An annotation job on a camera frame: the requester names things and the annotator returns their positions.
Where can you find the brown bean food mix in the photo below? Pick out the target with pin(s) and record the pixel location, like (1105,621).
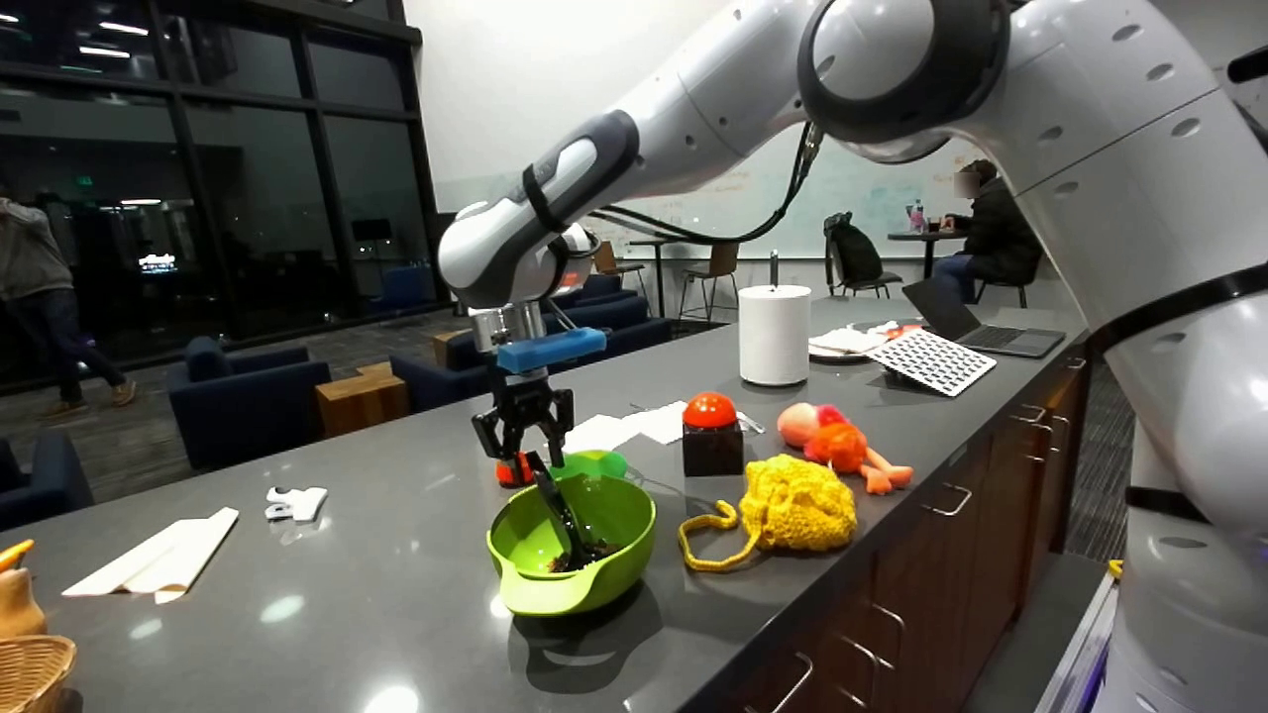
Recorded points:
(602,549)

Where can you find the navy armchair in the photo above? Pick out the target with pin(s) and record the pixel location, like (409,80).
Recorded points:
(244,402)

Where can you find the large green spouted bowl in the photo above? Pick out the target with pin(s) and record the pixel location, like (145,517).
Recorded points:
(528,543)

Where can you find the small green cup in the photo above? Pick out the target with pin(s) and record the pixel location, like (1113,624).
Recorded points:
(597,466)

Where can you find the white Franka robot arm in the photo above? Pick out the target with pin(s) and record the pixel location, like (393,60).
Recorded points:
(1081,162)

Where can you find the crumpled white wrapper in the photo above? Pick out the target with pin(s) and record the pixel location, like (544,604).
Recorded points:
(293,504)

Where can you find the wooden cube side table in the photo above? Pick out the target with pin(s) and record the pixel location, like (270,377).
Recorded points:
(357,400)

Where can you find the dark armchair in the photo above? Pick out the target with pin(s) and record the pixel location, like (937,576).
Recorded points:
(42,485)

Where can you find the yellow knitted net bag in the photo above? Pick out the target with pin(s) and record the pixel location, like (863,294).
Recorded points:
(792,508)

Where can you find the black backpack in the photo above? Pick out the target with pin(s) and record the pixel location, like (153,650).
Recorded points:
(854,257)

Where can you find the black plastic spoon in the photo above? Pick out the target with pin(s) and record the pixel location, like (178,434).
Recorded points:
(569,521)

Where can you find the pink bottle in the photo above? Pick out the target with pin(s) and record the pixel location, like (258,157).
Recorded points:
(914,217)

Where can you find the dark open laptop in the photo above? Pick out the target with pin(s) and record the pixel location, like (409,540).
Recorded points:
(1002,337)

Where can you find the dark chair of seated person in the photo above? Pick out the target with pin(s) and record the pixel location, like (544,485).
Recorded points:
(1021,290)

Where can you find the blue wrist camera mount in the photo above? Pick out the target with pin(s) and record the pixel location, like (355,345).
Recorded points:
(550,349)

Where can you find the white purple panel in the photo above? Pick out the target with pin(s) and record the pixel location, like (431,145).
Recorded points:
(1072,656)

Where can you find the dark high table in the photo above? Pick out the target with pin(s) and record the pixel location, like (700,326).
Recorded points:
(924,241)

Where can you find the white keyboard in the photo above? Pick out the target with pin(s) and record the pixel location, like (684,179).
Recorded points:
(932,364)

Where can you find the white paper towel roll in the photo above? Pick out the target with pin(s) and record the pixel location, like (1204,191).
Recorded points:
(772,337)

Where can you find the standing person in grey top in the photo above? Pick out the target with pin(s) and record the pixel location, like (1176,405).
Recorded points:
(42,298)

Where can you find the folded white napkin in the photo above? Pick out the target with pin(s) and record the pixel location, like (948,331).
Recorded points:
(159,558)

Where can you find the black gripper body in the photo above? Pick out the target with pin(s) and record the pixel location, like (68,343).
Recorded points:
(524,414)

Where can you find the black box with red dome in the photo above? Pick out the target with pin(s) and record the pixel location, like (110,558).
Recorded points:
(710,443)

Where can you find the tan chair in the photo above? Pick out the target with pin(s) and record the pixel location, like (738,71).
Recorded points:
(608,258)

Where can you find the navy sofa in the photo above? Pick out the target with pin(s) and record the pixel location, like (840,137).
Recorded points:
(620,318)

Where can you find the brown counter cabinet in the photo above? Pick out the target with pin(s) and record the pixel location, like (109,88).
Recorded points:
(924,569)

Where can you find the round dark bistro table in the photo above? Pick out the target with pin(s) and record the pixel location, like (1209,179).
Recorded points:
(653,265)

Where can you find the small clear plastic piece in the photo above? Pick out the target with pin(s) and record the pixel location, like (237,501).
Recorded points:
(750,421)

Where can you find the tan wooden figure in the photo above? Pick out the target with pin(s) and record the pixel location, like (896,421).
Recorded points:
(18,602)

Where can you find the seated person in dark jacket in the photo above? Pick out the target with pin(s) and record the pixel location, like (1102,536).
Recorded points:
(997,237)

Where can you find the orange pink plush toy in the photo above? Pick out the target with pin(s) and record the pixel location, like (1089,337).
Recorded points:
(838,443)

